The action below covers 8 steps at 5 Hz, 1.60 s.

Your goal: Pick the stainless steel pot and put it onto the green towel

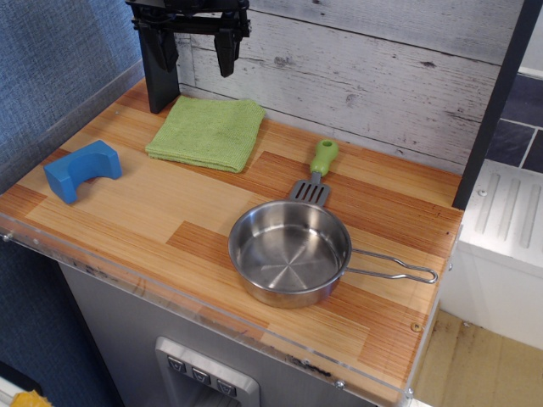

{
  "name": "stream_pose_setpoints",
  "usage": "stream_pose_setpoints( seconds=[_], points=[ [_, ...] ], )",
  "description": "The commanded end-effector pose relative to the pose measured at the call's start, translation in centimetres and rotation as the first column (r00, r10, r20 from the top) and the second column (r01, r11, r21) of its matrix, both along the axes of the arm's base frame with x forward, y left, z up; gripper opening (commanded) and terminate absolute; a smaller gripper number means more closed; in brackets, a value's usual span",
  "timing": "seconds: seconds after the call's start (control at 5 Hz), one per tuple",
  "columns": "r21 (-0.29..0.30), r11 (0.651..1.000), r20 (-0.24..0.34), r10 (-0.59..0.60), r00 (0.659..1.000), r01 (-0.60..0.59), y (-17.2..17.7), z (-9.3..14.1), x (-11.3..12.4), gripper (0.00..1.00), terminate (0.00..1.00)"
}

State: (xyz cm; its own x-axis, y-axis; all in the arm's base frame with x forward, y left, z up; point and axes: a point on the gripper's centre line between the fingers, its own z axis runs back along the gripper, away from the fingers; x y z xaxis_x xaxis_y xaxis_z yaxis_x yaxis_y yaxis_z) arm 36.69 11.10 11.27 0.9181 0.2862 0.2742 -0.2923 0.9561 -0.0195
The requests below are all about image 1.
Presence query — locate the dark right frame post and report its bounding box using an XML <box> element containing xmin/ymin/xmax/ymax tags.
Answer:
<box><xmin>452</xmin><ymin>0</ymin><xmax>542</xmax><ymax>210</ymax></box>

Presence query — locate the clear acrylic table edge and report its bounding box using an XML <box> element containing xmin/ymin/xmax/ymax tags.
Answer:
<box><xmin>0</xmin><ymin>214</ymin><xmax>464</xmax><ymax>407</ymax></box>

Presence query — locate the blue arch block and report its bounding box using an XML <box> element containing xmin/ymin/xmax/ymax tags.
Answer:
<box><xmin>43</xmin><ymin>140</ymin><xmax>122</xmax><ymax>204</ymax></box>

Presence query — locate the green towel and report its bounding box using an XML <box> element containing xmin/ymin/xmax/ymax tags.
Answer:
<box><xmin>145</xmin><ymin>96</ymin><xmax>266</xmax><ymax>173</ymax></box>

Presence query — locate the white ribbed cabinet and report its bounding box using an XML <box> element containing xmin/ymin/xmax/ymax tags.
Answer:
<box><xmin>440</xmin><ymin>160</ymin><xmax>542</xmax><ymax>348</ymax></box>

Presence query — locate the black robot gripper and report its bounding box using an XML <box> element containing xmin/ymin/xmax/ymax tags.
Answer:
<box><xmin>126</xmin><ymin>0</ymin><xmax>250</xmax><ymax>77</ymax></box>

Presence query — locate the dark grey vertical post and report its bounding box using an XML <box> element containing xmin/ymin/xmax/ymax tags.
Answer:
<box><xmin>138</xmin><ymin>24</ymin><xmax>180</xmax><ymax>114</ymax></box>

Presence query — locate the stainless steel pot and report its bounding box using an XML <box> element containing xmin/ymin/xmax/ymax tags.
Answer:
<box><xmin>228</xmin><ymin>200</ymin><xmax>439</xmax><ymax>309</ymax></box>

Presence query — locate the green handled grey spatula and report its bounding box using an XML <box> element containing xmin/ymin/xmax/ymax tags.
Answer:
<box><xmin>289</xmin><ymin>139</ymin><xmax>339</xmax><ymax>206</ymax></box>

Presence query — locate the grey dispenser button panel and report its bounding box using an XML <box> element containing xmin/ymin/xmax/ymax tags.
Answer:
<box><xmin>155</xmin><ymin>337</ymin><xmax>260</xmax><ymax>406</ymax></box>

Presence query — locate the yellow object at corner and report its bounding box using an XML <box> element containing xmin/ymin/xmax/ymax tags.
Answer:
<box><xmin>9</xmin><ymin>391</ymin><xmax>53</xmax><ymax>407</ymax></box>

